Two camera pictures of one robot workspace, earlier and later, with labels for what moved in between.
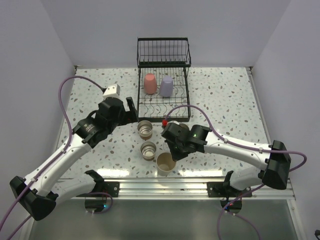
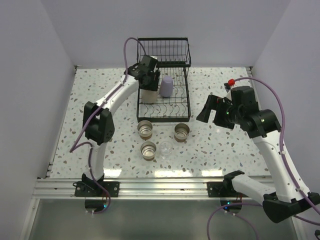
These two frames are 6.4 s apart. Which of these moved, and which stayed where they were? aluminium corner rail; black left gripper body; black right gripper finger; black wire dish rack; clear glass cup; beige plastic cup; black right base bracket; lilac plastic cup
Moved: black left gripper body; beige plastic cup; black right gripper finger
Stayed: black right base bracket; lilac plastic cup; black wire dish rack; aluminium corner rail; clear glass cup
